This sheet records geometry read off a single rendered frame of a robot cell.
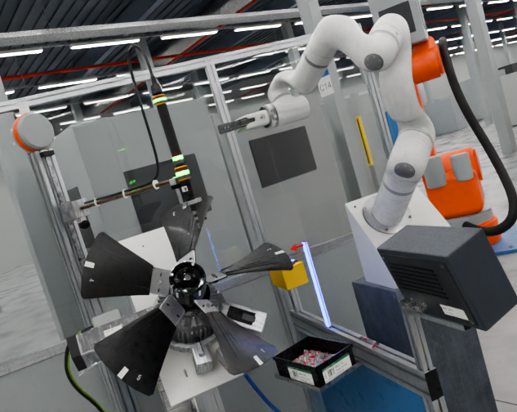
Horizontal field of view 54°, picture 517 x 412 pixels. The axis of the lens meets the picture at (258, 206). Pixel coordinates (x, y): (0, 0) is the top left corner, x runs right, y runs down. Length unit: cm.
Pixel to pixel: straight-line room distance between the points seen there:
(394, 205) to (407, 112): 40
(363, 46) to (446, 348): 115
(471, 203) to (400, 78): 388
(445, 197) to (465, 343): 340
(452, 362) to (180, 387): 100
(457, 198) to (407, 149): 374
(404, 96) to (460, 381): 110
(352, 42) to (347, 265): 148
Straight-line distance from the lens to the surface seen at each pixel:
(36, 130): 225
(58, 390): 250
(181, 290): 164
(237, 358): 156
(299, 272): 208
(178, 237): 184
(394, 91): 161
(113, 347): 160
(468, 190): 539
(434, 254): 113
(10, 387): 250
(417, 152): 169
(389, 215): 195
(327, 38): 158
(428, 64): 549
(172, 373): 183
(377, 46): 148
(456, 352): 211
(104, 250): 178
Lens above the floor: 153
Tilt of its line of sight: 5 degrees down
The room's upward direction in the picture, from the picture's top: 17 degrees counter-clockwise
